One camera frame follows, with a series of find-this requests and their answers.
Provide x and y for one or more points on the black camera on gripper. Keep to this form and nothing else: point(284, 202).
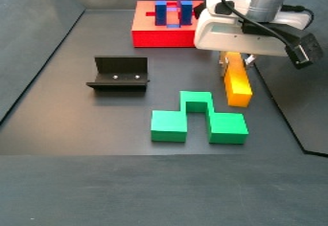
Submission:
point(300, 44)

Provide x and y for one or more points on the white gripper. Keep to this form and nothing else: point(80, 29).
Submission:
point(218, 31)

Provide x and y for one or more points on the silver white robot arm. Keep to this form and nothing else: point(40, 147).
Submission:
point(253, 27)

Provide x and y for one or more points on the red base board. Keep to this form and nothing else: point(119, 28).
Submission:
point(151, 36)

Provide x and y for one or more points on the black angle bracket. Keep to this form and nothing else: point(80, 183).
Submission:
point(120, 73)

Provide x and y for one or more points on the dark blue U block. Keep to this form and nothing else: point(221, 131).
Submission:
point(174, 15)

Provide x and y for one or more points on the yellow long block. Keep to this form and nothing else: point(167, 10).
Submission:
point(235, 81)

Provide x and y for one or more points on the green stepped block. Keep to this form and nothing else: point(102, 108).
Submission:
point(170, 125)

